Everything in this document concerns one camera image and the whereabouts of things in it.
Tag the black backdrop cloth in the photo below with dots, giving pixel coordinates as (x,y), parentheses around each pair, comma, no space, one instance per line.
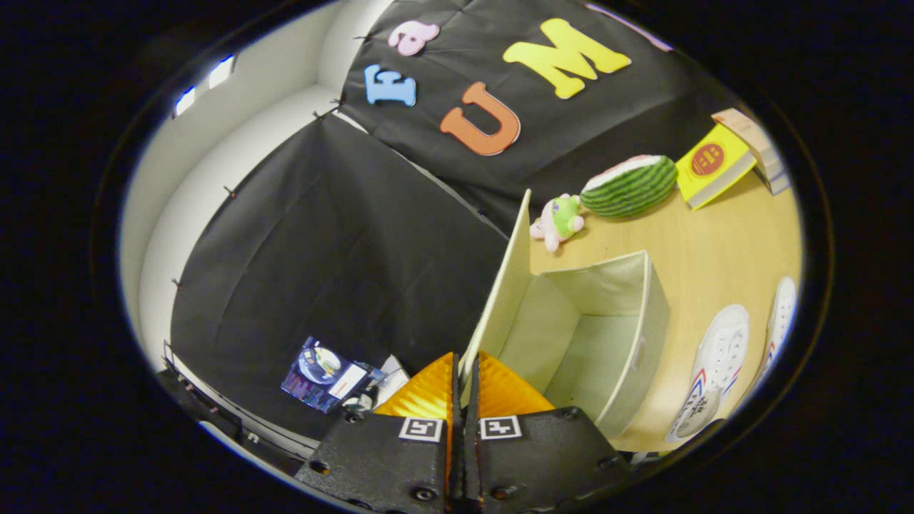
(343,250)

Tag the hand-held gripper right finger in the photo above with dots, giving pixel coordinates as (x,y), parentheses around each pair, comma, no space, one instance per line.
(543,457)

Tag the beige fabric storage box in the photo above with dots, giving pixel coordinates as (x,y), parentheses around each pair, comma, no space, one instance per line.
(564,335)

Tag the pink and green plush toy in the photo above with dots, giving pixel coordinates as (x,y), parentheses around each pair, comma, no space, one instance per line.
(564,218)

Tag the yellow book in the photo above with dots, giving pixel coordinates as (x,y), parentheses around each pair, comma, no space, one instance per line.
(710,164)

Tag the blue printed packet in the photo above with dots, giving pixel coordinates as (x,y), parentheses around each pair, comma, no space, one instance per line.
(321,371)

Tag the white paperback book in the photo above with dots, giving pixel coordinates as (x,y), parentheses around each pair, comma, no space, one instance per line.
(780,184)
(775,171)

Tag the white paper sheet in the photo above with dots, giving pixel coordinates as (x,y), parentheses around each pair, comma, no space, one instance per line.
(393,371)

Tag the white canvas shoe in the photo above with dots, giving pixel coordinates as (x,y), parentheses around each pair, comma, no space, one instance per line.
(782,314)
(714,371)

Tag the watermelon slice plush toy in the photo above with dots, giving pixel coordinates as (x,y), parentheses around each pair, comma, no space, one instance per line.
(628,189)

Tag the tan cover book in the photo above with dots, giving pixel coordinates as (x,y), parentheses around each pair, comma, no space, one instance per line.
(742,128)

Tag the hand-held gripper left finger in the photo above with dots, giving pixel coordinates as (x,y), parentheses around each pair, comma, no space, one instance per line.
(385,464)

